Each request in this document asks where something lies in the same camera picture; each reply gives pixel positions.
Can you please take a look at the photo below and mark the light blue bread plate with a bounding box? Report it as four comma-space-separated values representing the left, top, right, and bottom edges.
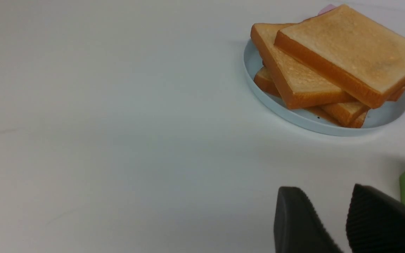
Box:
243, 40, 405, 137

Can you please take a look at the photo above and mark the toast slice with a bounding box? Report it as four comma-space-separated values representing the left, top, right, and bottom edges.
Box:
275, 4, 405, 109
305, 107, 367, 128
250, 23, 357, 109
253, 67, 405, 127

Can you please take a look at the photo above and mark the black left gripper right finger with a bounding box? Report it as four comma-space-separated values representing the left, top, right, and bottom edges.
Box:
346, 183, 405, 253

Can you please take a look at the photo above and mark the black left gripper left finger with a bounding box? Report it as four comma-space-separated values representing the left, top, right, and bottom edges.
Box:
274, 186, 343, 253

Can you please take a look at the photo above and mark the pink cube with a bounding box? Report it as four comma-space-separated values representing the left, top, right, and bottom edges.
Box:
318, 4, 336, 15

